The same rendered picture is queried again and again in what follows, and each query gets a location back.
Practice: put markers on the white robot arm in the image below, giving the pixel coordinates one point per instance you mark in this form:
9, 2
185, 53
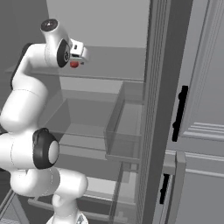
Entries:
26, 116

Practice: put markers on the clear narrow fridge drawer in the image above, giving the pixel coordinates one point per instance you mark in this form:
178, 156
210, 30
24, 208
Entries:
125, 128

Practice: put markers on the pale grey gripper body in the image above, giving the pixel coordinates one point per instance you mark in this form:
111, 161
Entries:
85, 54

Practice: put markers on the grey fridge door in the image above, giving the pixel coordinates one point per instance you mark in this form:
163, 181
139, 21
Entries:
163, 73

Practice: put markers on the tall grey cupboard door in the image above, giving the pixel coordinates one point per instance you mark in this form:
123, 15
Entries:
205, 67

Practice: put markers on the red strawberry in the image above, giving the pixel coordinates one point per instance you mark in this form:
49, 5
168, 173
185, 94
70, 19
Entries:
74, 64

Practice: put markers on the short grey cupboard door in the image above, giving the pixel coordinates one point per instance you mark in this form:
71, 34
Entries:
201, 192

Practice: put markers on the clear wide fridge drawer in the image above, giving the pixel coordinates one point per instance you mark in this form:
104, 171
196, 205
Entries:
84, 113

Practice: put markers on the glass fridge shelf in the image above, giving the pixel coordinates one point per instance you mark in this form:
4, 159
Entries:
110, 68

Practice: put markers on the grey fridge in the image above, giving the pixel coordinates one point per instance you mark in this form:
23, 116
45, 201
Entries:
102, 35

